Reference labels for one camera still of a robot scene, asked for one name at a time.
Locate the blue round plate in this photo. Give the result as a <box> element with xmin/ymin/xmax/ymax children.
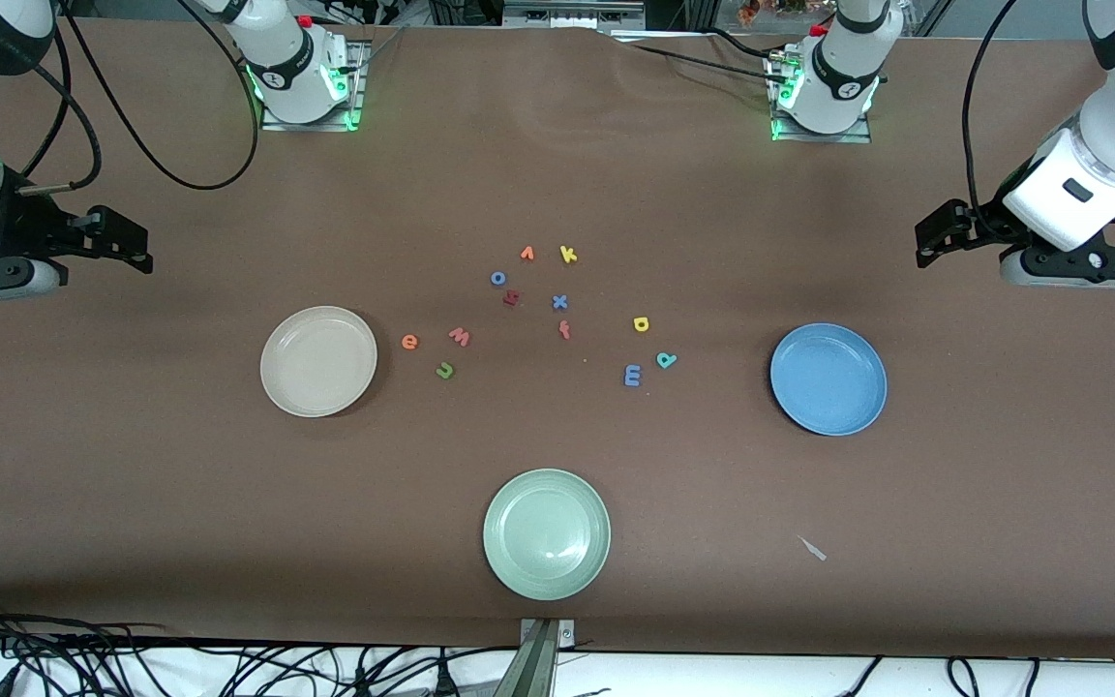
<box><xmin>769</xmin><ymin>322</ymin><xmax>889</xmax><ymax>437</ymax></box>

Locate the beige round plate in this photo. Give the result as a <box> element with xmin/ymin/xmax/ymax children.
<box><xmin>259</xmin><ymin>306</ymin><xmax>378</xmax><ymax>418</ymax></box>

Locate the brown table mat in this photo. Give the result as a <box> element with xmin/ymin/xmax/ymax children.
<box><xmin>0</xmin><ymin>17</ymin><xmax>1115</xmax><ymax>659</ymax></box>

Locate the orange brown object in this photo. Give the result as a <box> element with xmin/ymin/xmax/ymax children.
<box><xmin>737</xmin><ymin>0</ymin><xmax>810</xmax><ymax>25</ymax></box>

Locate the grey metal box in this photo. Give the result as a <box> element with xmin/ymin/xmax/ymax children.
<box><xmin>502</xmin><ymin>0</ymin><xmax>646</xmax><ymax>30</ymax></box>

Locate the pale green round plate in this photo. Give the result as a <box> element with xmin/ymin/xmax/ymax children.
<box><xmin>482</xmin><ymin>469</ymin><xmax>612</xmax><ymax>601</ymax></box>

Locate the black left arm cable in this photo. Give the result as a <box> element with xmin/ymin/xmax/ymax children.
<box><xmin>962</xmin><ymin>0</ymin><xmax>1018</xmax><ymax>233</ymax></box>

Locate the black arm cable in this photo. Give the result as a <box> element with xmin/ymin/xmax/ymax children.
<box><xmin>962</xmin><ymin>0</ymin><xmax>1018</xmax><ymax>233</ymax></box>
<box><xmin>20</xmin><ymin>0</ymin><xmax>260</xmax><ymax>192</ymax></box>

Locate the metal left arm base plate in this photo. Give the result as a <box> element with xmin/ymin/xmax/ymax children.
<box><xmin>766</xmin><ymin>53</ymin><xmax>873</xmax><ymax>144</ymax></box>

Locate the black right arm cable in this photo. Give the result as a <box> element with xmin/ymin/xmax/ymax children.
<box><xmin>20</xmin><ymin>0</ymin><xmax>260</xmax><ymax>192</ymax></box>

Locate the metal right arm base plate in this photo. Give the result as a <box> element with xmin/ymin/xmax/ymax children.
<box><xmin>260</xmin><ymin>39</ymin><xmax>370</xmax><ymax>133</ymax></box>

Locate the thin black table cable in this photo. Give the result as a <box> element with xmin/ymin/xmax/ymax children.
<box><xmin>606</xmin><ymin>29</ymin><xmax>791</xmax><ymax>88</ymax></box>

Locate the metal table edge bracket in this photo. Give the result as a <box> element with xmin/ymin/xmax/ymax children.
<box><xmin>517</xmin><ymin>618</ymin><xmax>578</xmax><ymax>697</ymax></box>

